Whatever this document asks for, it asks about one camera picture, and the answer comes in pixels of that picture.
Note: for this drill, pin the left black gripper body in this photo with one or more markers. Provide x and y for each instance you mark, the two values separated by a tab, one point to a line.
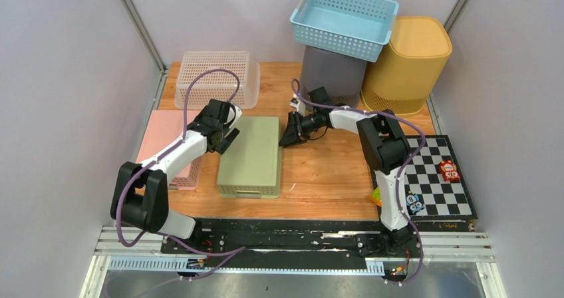
221	130

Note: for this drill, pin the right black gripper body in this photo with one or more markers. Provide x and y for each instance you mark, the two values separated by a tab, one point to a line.
310	124

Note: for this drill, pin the white perforated basket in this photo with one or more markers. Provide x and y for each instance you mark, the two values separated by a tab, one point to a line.
218	85

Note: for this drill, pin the green perforated basket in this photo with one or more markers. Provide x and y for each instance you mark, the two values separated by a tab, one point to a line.
251	166

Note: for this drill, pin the pink perforated basket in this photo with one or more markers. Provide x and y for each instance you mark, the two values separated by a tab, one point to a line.
164	126

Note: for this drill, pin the grey slatted waste bin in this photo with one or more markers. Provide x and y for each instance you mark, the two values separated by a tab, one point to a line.
340	75

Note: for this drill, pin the yellow slatted waste bin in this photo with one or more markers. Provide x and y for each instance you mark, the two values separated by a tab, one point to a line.
408	66

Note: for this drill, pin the blue perforated basket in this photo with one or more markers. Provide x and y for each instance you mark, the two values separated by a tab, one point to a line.
355	28

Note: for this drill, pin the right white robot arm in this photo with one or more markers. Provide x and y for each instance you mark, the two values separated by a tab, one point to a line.
386	151

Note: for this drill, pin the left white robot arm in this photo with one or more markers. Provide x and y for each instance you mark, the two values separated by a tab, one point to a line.
140	197

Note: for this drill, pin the green orange toy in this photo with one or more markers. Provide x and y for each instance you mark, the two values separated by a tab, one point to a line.
376	196

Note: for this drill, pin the blue white small toy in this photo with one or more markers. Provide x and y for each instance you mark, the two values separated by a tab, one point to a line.
414	203

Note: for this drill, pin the black white checkerboard mat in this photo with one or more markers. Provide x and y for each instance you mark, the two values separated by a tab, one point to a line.
443	200

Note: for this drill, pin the red round toy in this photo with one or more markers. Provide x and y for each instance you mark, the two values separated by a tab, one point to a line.
449	171

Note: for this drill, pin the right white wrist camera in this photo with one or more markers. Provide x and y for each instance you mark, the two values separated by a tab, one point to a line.
298	105

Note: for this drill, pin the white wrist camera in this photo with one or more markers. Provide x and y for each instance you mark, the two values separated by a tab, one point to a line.
233	116
298	105

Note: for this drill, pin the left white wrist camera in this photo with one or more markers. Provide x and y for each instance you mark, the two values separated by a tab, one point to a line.
233	116

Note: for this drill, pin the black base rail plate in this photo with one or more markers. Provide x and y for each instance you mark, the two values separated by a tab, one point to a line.
293	243

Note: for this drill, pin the left corner metal post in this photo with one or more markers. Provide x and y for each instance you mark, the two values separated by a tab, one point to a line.
144	34

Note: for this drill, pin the corner metal post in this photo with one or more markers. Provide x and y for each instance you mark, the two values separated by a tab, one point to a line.
144	34
454	15

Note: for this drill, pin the aluminium frame rails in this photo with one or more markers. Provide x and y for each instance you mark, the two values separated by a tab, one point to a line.
438	247

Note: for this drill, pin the right corner metal post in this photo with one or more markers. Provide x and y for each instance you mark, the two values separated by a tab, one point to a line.
454	15

